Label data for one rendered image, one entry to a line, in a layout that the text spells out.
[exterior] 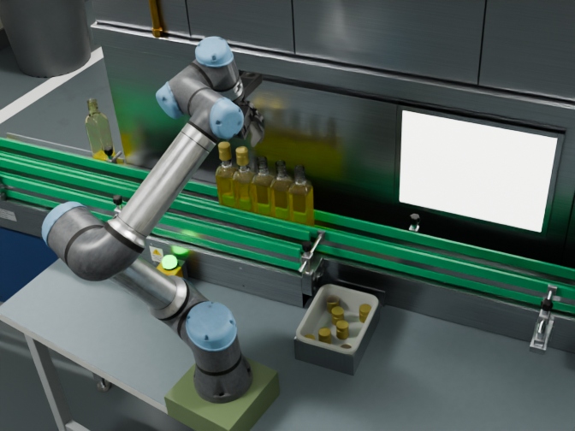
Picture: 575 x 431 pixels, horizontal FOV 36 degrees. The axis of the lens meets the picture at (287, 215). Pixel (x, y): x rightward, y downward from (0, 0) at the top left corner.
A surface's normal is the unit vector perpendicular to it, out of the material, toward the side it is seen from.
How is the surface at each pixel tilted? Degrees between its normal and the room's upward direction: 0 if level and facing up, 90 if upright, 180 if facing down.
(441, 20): 90
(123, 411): 0
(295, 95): 90
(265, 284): 90
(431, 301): 90
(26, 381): 0
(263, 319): 0
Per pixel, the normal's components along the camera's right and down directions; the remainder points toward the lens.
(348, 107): -0.39, 0.61
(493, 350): -0.05, -0.77
